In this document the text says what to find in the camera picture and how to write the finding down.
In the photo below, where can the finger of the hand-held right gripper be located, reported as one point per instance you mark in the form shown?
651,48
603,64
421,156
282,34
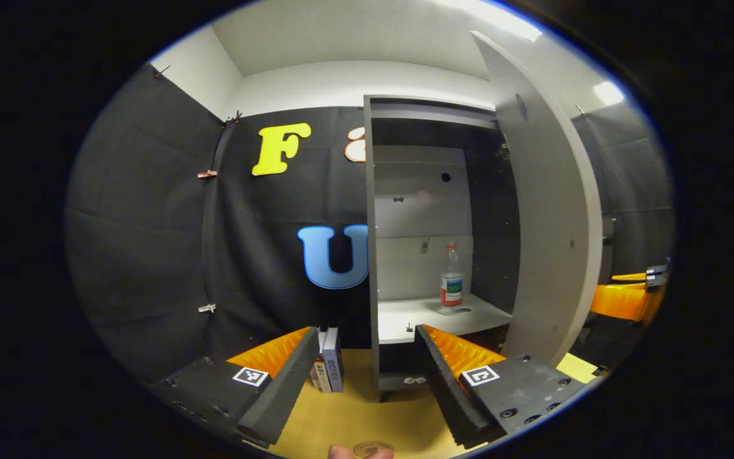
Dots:
657,275
622,301

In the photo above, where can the white clip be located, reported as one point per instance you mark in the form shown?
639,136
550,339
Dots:
206,308

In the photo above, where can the white book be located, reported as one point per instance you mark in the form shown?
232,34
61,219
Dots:
311,377
323,376

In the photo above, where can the pink clip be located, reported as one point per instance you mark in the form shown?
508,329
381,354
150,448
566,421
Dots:
207,173

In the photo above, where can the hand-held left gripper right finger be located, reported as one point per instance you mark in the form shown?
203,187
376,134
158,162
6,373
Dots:
443,389

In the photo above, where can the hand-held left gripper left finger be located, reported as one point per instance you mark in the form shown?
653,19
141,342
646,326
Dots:
281,389

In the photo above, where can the small ceiling light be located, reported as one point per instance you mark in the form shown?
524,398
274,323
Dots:
608,93

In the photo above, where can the black backdrop cloth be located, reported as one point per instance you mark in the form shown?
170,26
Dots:
150,223

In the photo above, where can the beige cabinet door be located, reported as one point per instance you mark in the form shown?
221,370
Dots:
552,223

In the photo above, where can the grey cabinet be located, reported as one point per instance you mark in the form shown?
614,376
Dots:
421,268

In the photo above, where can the clear plastic bottle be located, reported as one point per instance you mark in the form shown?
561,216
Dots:
451,287

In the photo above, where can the long ceiling light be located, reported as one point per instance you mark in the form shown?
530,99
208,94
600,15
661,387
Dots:
501,18

